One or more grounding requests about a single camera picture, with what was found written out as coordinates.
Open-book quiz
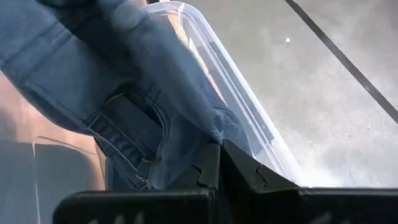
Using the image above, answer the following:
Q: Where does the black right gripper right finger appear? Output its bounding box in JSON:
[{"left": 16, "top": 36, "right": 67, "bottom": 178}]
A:
[{"left": 221, "top": 139, "right": 398, "bottom": 224}]

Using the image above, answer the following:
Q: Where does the dark blue denim cap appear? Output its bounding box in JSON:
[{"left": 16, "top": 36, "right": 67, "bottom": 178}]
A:
[{"left": 0, "top": 0, "right": 253, "bottom": 191}]

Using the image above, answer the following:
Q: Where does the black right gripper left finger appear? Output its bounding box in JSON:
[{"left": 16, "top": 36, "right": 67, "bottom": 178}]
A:
[{"left": 52, "top": 142, "right": 223, "bottom": 224}]

